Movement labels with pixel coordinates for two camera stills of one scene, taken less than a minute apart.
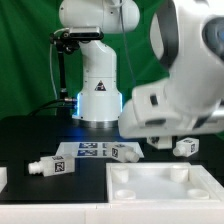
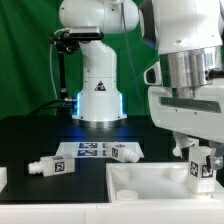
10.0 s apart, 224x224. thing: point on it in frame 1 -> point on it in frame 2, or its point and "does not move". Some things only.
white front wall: [113, 213] does not move
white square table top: [159, 182] does not move
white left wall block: [3, 177] does not move
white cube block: [160, 142] -> [202, 179]
